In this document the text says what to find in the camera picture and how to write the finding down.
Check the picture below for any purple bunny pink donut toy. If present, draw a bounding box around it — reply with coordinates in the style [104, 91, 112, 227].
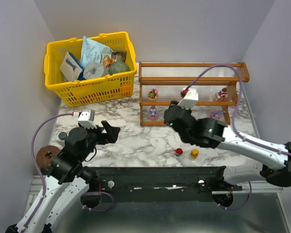
[147, 105, 159, 120]

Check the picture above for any red haired figure toy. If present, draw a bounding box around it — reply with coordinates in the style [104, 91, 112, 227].
[174, 148, 183, 156]

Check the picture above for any purple bunny pink cup toy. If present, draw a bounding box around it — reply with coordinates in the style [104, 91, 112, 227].
[210, 110, 226, 121]

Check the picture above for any yellow haired figure toy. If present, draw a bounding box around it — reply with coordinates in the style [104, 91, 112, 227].
[191, 149, 199, 159]

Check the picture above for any pink bear strawberry donut toy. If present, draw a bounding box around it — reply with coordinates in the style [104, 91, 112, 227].
[147, 88, 159, 101]

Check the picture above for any pink bear cake slice toy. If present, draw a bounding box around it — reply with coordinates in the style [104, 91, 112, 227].
[215, 87, 228, 101]

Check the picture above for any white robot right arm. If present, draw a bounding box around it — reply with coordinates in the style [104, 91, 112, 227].
[163, 101, 291, 187]

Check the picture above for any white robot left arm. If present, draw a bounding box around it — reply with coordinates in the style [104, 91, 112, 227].
[6, 121, 120, 233]

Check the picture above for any wooden two-tier shelf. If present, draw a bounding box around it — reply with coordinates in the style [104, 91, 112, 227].
[139, 62, 250, 126]

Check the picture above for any brown tape roll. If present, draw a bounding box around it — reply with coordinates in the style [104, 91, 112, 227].
[36, 145, 61, 169]

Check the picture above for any yellow plastic shopping basket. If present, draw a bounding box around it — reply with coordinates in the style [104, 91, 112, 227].
[44, 32, 137, 107]

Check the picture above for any grey wrapped round package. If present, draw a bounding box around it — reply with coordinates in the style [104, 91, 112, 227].
[83, 62, 105, 80]

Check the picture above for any green melon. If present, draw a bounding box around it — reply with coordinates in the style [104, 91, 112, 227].
[109, 61, 130, 75]

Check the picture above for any white and blue razor box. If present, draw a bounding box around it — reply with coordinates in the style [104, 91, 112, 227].
[60, 52, 84, 82]

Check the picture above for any brown snack packet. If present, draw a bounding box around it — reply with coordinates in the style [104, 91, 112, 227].
[102, 50, 127, 68]

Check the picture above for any light blue cassava chips bag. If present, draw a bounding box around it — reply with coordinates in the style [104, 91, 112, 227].
[80, 36, 113, 68]

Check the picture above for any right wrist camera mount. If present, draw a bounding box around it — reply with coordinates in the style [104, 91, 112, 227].
[177, 88, 198, 110]

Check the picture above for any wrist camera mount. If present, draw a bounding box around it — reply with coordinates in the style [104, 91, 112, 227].
[177, 88, 198, 110]
[72, 109, 97, 129]

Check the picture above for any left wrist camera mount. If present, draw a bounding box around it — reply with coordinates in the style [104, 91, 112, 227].
[72, 109, 97, 129]

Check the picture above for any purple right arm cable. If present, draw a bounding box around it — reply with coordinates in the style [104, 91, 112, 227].
[181, 63, 291, 211]

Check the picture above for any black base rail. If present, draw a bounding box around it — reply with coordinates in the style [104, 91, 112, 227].
[82, 166, 234, 207]

